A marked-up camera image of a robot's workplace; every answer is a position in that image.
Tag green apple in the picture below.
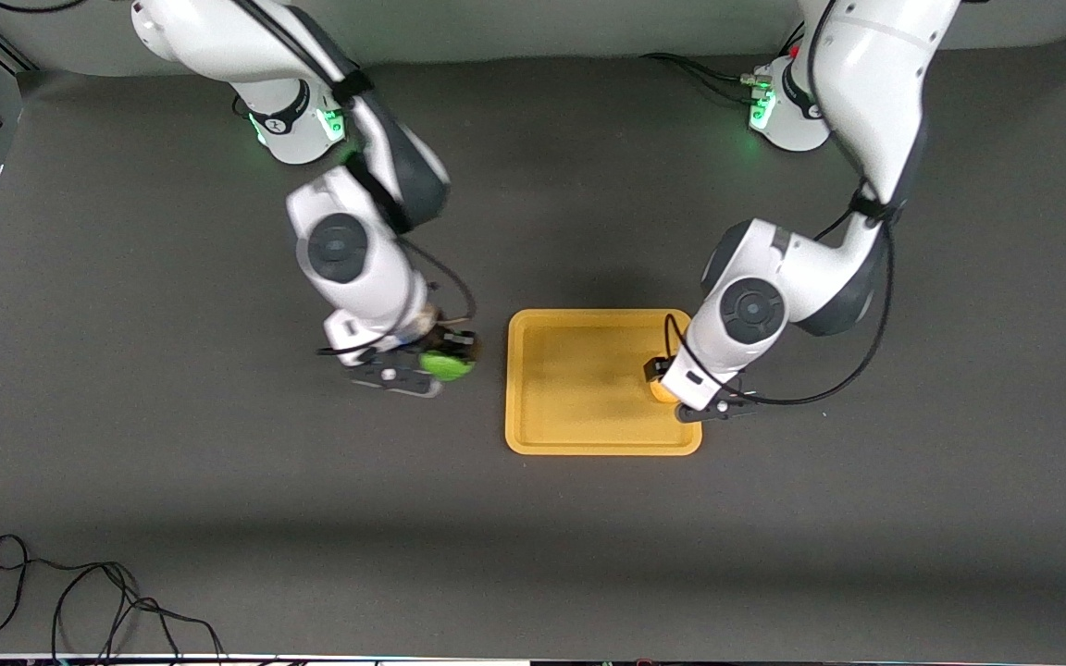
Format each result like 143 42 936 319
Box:
419 350 477 383

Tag orange plastic tray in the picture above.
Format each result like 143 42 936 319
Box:
505 309 703 456

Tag dark grey table mat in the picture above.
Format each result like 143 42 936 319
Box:
0 37 1066 663

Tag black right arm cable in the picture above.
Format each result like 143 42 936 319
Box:
232 0 479 359

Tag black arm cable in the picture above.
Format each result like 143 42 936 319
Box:
664 0 897 409
232 0 479 359

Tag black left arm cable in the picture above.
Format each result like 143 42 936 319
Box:
664 0 897 409

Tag black left base cables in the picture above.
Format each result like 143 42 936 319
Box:
639 18 807 105

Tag thin black loose cable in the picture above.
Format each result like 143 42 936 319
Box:
0 535 225 663

